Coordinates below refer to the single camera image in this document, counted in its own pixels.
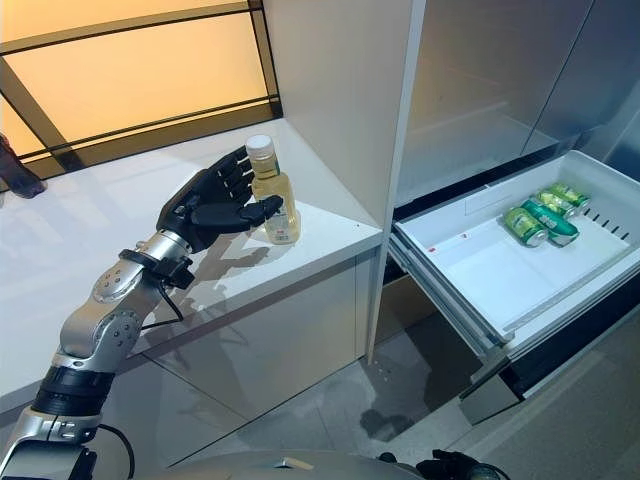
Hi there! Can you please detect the yellow drink bottle white cap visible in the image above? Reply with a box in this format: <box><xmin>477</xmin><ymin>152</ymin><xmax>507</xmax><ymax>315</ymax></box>
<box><xmin>245</xmin><ymin>134</ymin><xmax>303</xmax><ymax>246</ymax></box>

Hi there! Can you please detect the white vertical cabinet panel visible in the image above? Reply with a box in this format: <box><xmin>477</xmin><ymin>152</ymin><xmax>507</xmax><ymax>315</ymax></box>
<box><xmin>262</xmin><ymin>0</ymin><xmax>426</xmax><ymax>366</ymax></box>

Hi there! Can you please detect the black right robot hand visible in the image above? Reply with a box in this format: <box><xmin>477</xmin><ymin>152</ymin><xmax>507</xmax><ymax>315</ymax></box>
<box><xmin>416</xmin><ymin>448</ymin><xmax>484</xmax><ymax>480</ymax></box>

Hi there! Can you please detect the green drink can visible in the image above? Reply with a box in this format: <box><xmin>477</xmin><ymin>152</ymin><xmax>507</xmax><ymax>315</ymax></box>
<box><xmin>537</xmin><ymin>182</ymin><xmax>593</xmax><ymax>219</ymax></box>
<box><xmin>502</xmin><ymin>206</ymin><xmax>550</xmax><ymax>249</ymax></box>
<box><xmin>522</xmin><ymin>198</ymin><xmax>580</xmax><ymax>247</ymax></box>

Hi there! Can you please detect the brown cardboard panel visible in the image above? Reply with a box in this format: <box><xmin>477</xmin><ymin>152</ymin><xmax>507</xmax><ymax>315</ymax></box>
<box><xmin>382</xmin><ymin>277</ymin><xmax>436</xmax><ymax>351</ymax></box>

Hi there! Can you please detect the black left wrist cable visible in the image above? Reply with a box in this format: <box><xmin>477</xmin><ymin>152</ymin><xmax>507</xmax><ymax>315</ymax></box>
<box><xmin>138</xmin><ymin>279</ymin><xmax>185</xmax><ymax>331</ymax></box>

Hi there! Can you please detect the backlit window black frame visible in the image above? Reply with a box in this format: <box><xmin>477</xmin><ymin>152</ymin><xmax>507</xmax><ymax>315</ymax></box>
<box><xmin>0</xmin><ymin>0</ymin><xmax>286</xmax><ymax>181</ymax></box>

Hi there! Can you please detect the white counter cabinet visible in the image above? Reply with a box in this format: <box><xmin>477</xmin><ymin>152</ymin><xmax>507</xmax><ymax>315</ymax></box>
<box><xmin>0</xmin><ymin>117</ymin><xmax>386</xmax><ymax>441</ymax></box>

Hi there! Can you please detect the white fridge drawer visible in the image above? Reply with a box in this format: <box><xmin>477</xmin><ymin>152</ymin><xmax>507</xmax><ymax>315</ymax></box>
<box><xmin>389</xmin><ymin>148</ymin><xmax>640</xmax><ymax>426</ymax></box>

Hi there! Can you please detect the dark drink bottle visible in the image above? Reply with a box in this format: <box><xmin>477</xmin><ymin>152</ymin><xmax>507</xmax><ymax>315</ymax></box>
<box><xmin>0</xmin><ymin>133</ymin><xmax>48</xmax><ymax>200</ymax></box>

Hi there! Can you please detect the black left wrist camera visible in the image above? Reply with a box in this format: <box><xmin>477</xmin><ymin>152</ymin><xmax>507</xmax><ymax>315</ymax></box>
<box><xmin>118</xmin><ymin>248</ymin><xmax>195</xmax><ymax>290</ymax></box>

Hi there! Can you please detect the silver robot torso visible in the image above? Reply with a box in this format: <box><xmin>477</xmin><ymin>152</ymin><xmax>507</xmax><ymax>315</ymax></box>
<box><xmin>169</xmin><ymin>440</ymin><xmax>431</xmax><ymax>480</ymax></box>

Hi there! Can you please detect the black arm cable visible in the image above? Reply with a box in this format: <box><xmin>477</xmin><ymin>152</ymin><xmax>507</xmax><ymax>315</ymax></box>
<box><xmin>97</xmin><ymin>423</ymin><xmax>137</xmax><ymax>469</ymax></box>

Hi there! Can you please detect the stainless steel fridge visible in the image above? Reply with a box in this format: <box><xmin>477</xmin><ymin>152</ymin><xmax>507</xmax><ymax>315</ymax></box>
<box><xmin>394</xmin><ymin>0</ymin><xmax>640</xmax><ymax>411</ymax></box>

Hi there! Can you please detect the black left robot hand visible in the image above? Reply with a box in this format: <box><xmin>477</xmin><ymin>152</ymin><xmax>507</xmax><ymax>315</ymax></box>
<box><xmin>156</xmin><ymin>142</ymin><xmax>284</xmax><ymax>253</ymax></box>

